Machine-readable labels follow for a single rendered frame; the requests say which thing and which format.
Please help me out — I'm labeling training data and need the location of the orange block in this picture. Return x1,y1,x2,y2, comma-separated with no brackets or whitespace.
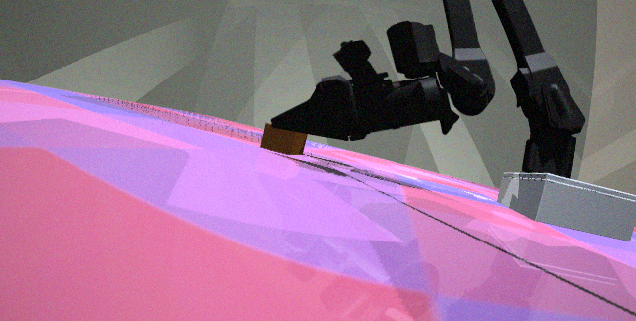
260,123,308,155

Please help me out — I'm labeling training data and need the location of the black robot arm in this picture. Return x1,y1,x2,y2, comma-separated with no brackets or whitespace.
332,0,585,179

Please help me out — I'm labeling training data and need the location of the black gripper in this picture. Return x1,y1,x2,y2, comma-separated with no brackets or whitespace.
271,75,408,141

